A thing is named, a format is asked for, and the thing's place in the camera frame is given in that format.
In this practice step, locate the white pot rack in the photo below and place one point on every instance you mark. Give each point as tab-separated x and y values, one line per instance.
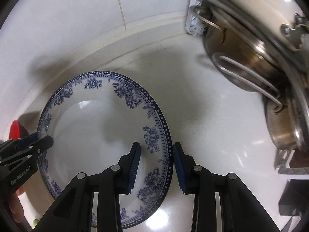
193	25

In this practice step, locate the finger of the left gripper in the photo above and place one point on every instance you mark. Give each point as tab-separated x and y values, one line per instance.
36	148
12	147

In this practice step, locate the white enamel pot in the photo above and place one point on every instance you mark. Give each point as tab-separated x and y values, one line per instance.
284	18

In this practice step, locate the steel pot upper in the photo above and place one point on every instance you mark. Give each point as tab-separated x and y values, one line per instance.
240	56

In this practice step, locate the steel pot lower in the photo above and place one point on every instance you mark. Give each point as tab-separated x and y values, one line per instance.
287	127

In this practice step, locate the green plate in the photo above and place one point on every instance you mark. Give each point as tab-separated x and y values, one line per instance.
35	222

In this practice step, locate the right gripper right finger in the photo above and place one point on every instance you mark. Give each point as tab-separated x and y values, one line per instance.
220	201

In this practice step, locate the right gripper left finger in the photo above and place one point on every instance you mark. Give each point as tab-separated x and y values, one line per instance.
72	209

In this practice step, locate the steel pot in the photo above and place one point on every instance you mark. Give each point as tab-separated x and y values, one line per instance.
287	127
240	56

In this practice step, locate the black knife block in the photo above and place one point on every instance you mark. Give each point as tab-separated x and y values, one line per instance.
294	200

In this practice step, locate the blue white plate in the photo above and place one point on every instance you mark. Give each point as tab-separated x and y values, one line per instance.
94	119

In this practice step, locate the person left hand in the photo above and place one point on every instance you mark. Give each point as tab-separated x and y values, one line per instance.
16	208

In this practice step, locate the red black bowl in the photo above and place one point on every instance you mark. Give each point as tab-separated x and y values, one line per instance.
17	131

